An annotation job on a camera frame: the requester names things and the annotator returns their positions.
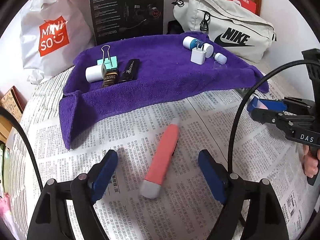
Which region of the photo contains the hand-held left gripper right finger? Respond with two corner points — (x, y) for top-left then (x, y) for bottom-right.
(198, 149), (290, 240)

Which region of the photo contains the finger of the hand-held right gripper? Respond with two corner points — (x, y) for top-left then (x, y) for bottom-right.
(266, 96), (315, 117)
(251, 107), (317, 140)

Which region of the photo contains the white charger plug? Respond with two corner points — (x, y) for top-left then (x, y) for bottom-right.
(190, 42), (207, 64)

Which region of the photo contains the green binder clip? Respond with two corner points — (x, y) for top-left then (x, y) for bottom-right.
(97, 45), (118, 71)

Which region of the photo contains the white plastic shopping bag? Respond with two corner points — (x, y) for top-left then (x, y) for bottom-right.
(19, 0), (94, 84)

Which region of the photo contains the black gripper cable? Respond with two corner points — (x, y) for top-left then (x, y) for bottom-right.
(0, 106), (43, 195)
(229, 59), (305, 177)

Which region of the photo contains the white and blue bottle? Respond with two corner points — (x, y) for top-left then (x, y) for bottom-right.
(183, 36), (213, 58)

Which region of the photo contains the black rectangular case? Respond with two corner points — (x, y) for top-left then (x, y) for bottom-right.
(118, 59), (140, 82)

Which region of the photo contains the green cloth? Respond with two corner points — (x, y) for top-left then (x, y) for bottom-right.
(0, 142), (13, 220)

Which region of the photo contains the purple towel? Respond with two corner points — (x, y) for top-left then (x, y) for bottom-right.
(59, 31), (270, 150)

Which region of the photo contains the black headset box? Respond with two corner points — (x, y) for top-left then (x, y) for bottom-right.
(88, 0), (165, 46)

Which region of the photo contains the person's right hand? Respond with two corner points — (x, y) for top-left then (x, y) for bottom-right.
(302, 146), (319, 178)

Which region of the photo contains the grey waist bag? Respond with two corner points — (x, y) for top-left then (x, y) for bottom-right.
(172, 0), (277, 63)

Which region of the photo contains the white paper roll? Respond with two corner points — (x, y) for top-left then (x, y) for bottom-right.
(85, 64), (107, 83)

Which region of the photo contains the pink tube with white cap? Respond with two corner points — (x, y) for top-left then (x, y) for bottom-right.
(140, 119), (180, 200)

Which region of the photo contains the small blue and pink case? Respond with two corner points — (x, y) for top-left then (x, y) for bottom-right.
(247, 97), (270, 112)

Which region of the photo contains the newspaper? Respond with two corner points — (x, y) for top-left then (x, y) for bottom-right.
(24, 85), (320, 240)

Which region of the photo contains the small clear bottle white cap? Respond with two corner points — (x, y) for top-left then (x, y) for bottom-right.
(214, 52), (227, 69)

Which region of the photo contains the wooden nightstand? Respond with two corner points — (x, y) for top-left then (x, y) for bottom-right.
(0, 85), (29, 144)

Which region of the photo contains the dark cloth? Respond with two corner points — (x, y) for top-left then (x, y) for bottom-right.
(166, 20), (184, 35)

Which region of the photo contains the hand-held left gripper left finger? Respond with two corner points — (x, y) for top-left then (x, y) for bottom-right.
(26, 151), (118, 240)

